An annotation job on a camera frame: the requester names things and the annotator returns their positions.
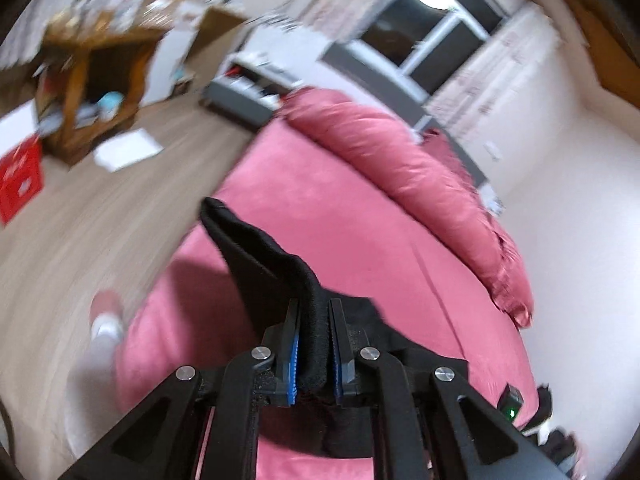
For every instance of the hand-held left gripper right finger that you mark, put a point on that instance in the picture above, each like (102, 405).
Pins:
(336, 360)

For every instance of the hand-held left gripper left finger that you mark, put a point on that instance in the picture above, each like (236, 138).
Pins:
(295, 360)

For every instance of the black embroidered pants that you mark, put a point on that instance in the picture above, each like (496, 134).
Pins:
(260, 270)

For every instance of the pink bed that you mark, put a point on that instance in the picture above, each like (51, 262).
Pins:
(325, 200)

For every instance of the pink slipper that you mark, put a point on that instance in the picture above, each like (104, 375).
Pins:
(106, 302)

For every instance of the white floral nightstand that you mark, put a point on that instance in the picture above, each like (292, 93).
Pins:
(492, 202)

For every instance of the person's leg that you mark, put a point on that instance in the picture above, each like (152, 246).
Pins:
(95, 370)

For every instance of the pink duvet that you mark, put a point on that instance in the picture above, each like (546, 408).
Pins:
(400, 160)

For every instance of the dark red ruffled pillow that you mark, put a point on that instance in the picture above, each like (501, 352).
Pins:
(445, 152)

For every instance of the white grey nightstand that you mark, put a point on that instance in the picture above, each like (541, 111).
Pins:
(235, 100)

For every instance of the white paper sheet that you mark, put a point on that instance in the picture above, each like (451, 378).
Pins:
(127, 150)

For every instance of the grey headboard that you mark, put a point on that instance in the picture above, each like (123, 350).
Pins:
(350, 65)

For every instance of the white pot with teal lid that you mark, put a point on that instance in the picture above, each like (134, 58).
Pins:
(110, 102)

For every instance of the red cardboard box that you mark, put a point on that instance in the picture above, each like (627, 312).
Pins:
(20, 175)

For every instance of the wooden desk with white cabinet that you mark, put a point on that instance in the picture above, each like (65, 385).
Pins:
(175, 50)

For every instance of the window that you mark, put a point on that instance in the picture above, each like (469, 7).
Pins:
(400, 25)

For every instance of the carved wooden table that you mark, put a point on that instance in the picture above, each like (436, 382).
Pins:
(130, 50)

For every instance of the white wall socket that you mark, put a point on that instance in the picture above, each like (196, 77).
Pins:
(492, 151)

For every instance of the brown wooden door frame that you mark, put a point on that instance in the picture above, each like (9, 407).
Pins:
(600, 50)

